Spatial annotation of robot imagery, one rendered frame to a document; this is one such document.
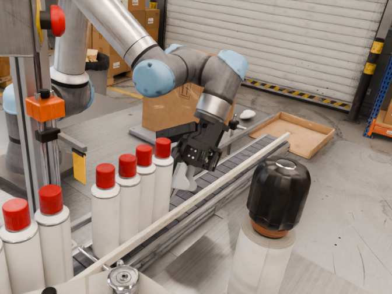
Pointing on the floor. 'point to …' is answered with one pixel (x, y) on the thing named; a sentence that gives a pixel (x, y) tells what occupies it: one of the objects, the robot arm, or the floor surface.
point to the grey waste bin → (98, 80)
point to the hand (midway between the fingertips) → (168, 192)
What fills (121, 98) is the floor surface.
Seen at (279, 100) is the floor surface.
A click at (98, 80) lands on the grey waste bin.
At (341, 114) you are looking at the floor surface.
